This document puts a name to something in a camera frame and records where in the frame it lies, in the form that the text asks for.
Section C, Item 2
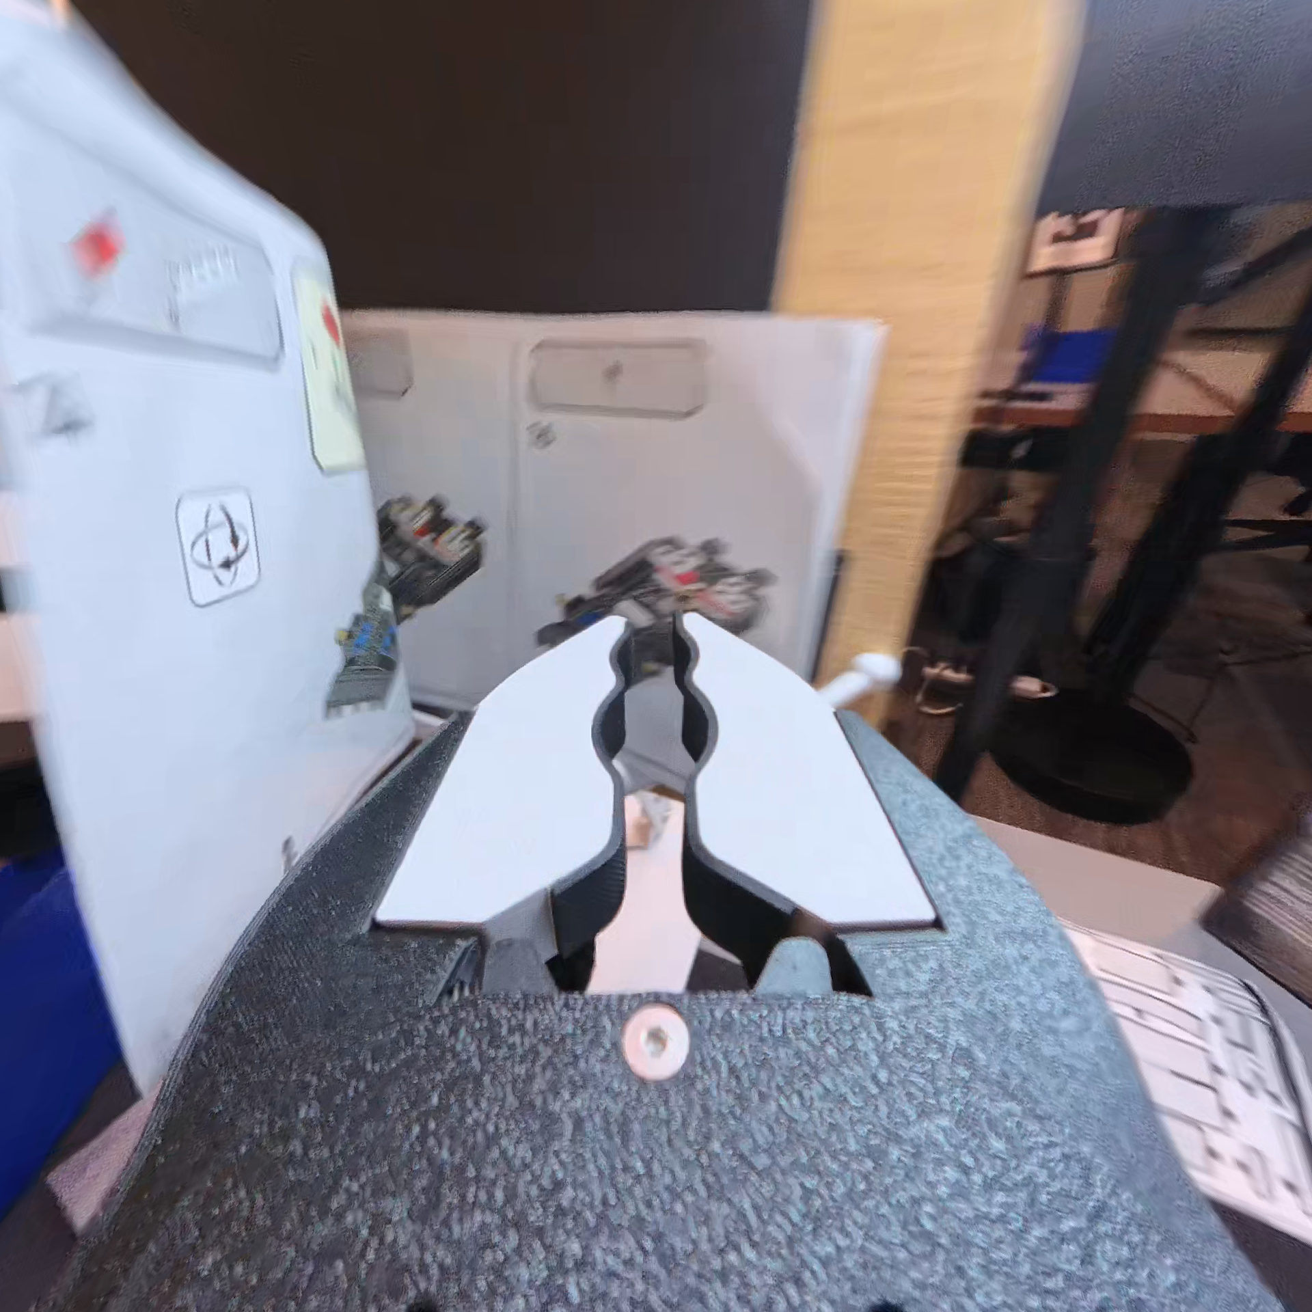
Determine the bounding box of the small white printed sheet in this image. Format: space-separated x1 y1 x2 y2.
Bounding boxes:
1067 923 1312 1246

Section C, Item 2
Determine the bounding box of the light wooden pillar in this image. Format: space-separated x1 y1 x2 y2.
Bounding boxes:
774 0 1089 723

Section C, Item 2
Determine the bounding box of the white book stand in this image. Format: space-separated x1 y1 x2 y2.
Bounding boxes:
817 650 906 712

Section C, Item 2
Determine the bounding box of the lego instruction booklet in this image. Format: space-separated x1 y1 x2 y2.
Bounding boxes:
0 0 888 1088

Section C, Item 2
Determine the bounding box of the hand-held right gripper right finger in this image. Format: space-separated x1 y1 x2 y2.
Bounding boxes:
674 612 941 940

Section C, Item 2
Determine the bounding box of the black table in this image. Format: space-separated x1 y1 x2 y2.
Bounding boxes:
934 0 1312 826

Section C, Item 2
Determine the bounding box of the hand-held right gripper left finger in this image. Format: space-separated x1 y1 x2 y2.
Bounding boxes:
377 615 633 954

